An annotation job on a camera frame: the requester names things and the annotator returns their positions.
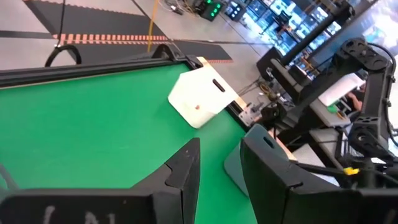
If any black hazard-striped floor mat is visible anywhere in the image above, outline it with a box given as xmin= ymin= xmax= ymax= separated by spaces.
xmin=23 ymin=0 xmax=233 ymax=65

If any green felt table mat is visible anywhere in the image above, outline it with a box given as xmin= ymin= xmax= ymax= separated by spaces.
xmin=0 ymin=63 xmax=259 ymax=224

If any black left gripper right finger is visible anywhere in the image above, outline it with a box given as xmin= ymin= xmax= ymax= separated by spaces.
xmin=241 ymin=141 xmax=363 ymax=224

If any bank of display screens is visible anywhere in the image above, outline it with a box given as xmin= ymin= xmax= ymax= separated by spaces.
xmin=223 ymin=0 xmax=357 ymax=68

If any black looped floor cable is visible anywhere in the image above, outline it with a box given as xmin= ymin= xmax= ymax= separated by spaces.
xmin=44 ymin=0 xmax=82 ymax=68

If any white plastic bin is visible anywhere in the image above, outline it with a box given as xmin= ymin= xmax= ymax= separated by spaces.
xmin=167 ymin=65 xmax=241 ymax=130

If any black aluminium table frame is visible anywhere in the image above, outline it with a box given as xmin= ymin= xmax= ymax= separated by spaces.
xmin=0 ymin=43 xmax=280 ymax=131

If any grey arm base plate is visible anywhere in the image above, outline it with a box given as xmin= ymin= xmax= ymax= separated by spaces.
xmin=238 ymin=101 xmax=265 ymax=127

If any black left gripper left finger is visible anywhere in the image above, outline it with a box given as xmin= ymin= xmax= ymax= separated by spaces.
xmin=132 ymin=138 xmax=201 ymax=224

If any white box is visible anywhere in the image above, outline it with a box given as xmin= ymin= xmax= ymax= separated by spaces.
xmin=317 ymin=72 xmax=367 ymax=107

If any yellow floor cable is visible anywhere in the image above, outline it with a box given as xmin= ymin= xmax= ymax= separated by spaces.
xmin=146 ymin=0 xmax=160 ymax=53

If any blue-grey plastic bin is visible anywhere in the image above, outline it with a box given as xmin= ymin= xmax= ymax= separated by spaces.
xmin=223 ymin=123 xmax=297 ymax=197

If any black box with green lights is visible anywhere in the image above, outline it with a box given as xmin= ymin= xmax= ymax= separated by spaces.
xmin=198 ymin=0 xmax=224 ymax=22

